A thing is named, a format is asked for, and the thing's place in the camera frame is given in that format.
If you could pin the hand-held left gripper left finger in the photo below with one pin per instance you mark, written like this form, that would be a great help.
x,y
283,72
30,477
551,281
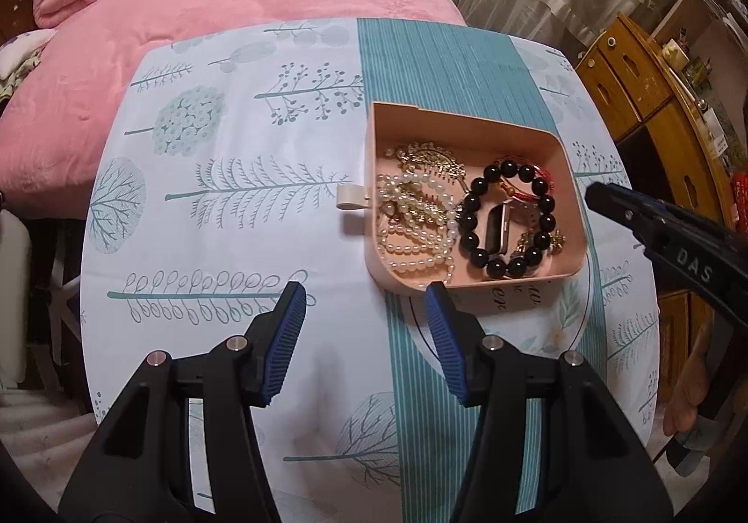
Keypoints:
x,y
283,348

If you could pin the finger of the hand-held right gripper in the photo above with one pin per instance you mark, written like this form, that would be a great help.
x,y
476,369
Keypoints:
x,y
610,204
654,204

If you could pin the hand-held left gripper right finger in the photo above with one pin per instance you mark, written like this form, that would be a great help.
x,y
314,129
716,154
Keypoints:
x,y
450,348

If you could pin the gold pearl hair comb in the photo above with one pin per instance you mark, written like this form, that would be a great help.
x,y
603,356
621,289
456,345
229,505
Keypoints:
x,y
432,158

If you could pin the pink jewelry box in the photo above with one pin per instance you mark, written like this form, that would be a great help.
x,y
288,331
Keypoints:
x,y
409,128

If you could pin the red bag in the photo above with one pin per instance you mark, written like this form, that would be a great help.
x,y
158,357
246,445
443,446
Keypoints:
x,y
741,201

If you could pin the wooden desk with drawers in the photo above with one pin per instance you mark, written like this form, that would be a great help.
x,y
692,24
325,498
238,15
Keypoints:
x,y
643,90

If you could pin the small cream cup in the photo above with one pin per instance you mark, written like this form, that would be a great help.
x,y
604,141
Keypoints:
x,y
675,54

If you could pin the white chair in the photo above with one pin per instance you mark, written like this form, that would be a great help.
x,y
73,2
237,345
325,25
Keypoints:
x,y
11,295

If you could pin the pile of pillows and clothes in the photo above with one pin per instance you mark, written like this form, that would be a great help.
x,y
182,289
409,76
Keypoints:
x,y
23,55

